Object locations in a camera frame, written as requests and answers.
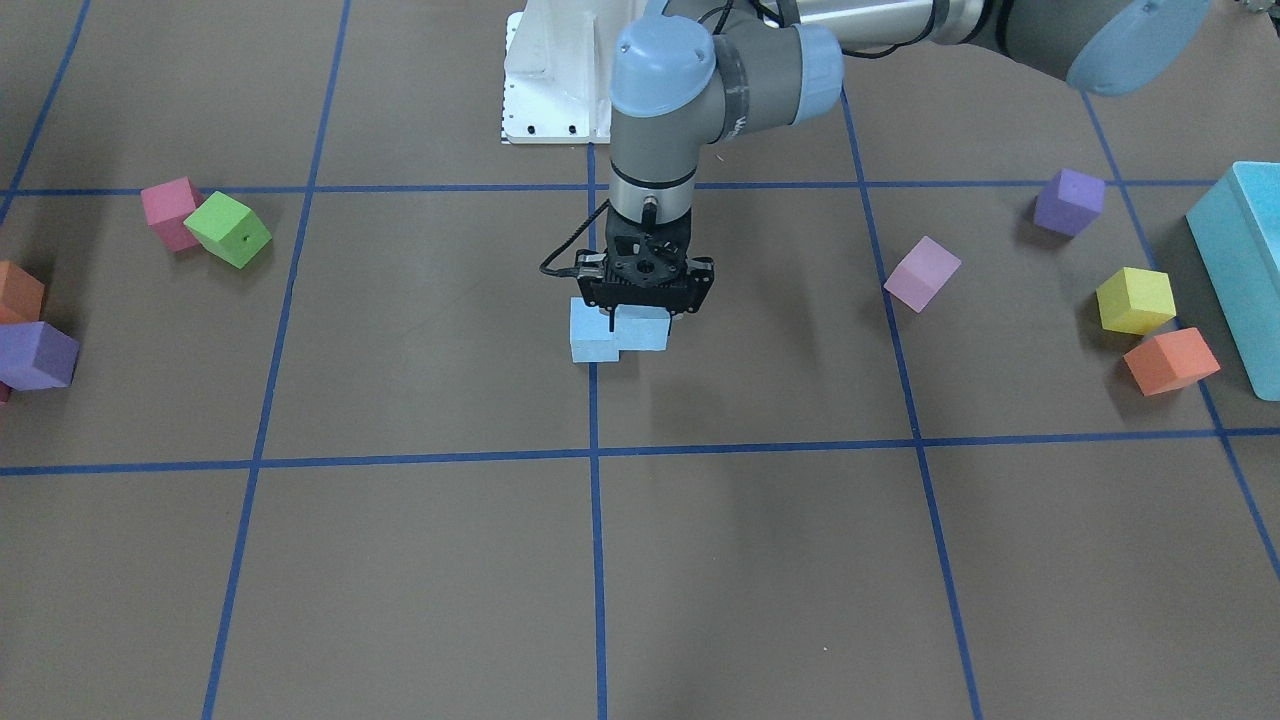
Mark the purple foam block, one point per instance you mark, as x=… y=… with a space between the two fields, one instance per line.
x=1070 y=202
x=35 y=355

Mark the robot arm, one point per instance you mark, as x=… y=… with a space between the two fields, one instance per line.
x=687 y=74

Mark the pink foam block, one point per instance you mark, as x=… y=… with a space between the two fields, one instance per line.
x=167 y=206

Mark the orange foam block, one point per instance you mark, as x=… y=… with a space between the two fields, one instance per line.
x=1171 y=360
x=22 y=295

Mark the yellow foam block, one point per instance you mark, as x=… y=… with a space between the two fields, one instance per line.
x=1135 y=301

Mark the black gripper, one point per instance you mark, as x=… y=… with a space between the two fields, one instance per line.
x=612 y=237

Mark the lilac foam block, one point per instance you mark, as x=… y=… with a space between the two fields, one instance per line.
x=922 y=273

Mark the cyan plastic bin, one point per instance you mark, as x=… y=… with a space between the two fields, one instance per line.
x=1235 y=225

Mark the light blue foam block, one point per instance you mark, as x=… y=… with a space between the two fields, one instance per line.
x=638 y=328
x=591 y=337

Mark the green foam block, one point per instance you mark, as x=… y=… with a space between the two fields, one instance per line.
x=228 y=229

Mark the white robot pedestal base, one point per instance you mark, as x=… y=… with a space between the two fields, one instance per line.
x=559 y=57

